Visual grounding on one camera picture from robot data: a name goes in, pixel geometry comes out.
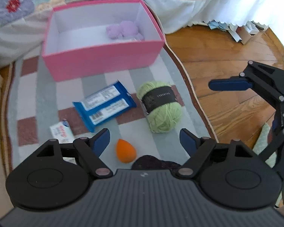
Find orange makeup sponge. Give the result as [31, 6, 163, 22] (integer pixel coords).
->
[115, 139, 137, 163]

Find green yarn skein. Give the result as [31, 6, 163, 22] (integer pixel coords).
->
[136, 81, 182, 133]

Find white tissue packet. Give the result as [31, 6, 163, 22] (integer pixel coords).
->
[50, 119, 75, 144]

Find blue snack wrapper pack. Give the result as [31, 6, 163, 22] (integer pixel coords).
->
[73, 81, 137, 132]

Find purple plush toy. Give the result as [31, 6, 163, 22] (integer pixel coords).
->
[106, 21, 144, 40]

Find dark knitted item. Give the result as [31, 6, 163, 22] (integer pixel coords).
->
[131, 155, 181, 170]

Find paper scraps under bed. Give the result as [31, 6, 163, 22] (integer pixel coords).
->
[207, 21, 260, 45]

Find striped checked rug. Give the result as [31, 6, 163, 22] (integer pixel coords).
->
[1, 46, 216, 174]

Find white bed skirt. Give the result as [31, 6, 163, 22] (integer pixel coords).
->
[0, 0, 284, 68]

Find pink cardboard box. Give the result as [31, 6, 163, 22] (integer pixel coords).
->
[42, 0, 165, 82]

